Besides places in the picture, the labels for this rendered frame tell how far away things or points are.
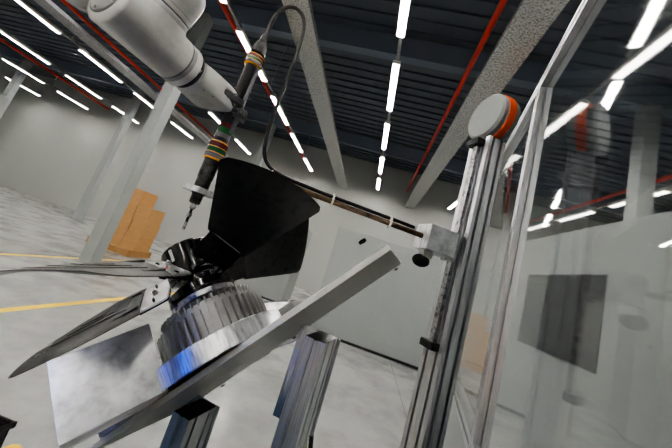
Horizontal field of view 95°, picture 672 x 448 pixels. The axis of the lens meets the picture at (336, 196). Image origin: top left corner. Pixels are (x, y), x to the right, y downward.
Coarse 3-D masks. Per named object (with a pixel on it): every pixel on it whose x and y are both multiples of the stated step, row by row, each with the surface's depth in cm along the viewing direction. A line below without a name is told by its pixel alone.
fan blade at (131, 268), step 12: (60, 264) 51; (72, 264) 51; (84, 264) 51; (96, 264) 53; (108, 264) 55; (120, 264) 56; (132, 264) 59; (144, 264) 62; (120, 276) 48; (132, 276) 50; (144, 276) 53; (156, 276) 56; (168, 276) 60
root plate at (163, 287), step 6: (162, 282) 75; (150, 288) 75; (156, 288) 74; (162, 288) 73; (168, 288) 72; (144, 294) 73; (150, 294) 72; (162, 294) 71; (168, 294) 70; (144, 300) 71; (150, 300) 70; (156, 300) 69; (162, 300) 68; (144, 306) 69; (150, 306) 68
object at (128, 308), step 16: (128, 304) 71; (96, 320) 69; (112, 320) 67; (128, 320) 66; (64, 336) 68; (80, 336) 65; (96, 336) 63; (48, 352) 62; (64, 352) 61; (32, 368) 58
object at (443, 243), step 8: (424, 224) 86; (432, 224) 83; (424, 232) 85; (432, 232) 82; (440, 232) 83; (448, 232) 84; (456, 232) 86; (416, 240) 87; (424, 240) 83; (432, 240) 82; (440, 240) 83; (448, 240) 84; (456, 240) 84; (416, 248) 87; (424, 248) 82; (432, 248) 82; (440, 248) 83; (448, 248) 83; (456, 248) 86; (440, 256) 88; (448, 256) 83
